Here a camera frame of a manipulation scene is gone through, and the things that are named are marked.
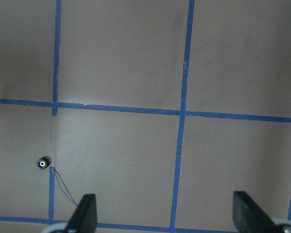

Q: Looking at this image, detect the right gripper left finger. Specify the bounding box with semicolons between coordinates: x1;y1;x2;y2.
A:
65;194;97;233

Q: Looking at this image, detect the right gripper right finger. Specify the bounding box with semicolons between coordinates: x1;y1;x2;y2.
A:
233;191;276;233

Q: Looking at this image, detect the small black bearing gear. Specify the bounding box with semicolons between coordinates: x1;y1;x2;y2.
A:
36;156;52;170

